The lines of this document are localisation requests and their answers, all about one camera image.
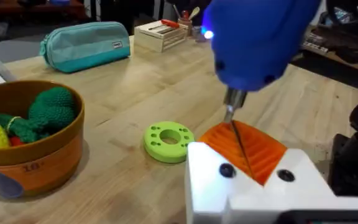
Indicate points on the teal zip bag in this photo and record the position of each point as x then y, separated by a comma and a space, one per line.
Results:
85, 46

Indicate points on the pale wooden crate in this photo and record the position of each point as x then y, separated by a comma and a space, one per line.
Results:
160, 37

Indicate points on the green disc with holes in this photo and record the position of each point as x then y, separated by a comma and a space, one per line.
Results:
168, 142

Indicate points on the cup with tools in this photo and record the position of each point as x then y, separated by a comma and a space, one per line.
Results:
185, 21

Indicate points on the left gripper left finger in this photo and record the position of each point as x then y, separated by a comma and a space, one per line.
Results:
207, 186

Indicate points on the blue electric screwdriver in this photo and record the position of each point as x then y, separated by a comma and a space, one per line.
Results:
253, 43

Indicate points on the orange tub with toys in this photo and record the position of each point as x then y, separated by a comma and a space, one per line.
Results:
33, 137

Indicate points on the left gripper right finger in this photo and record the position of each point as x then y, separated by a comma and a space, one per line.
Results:
297, 177

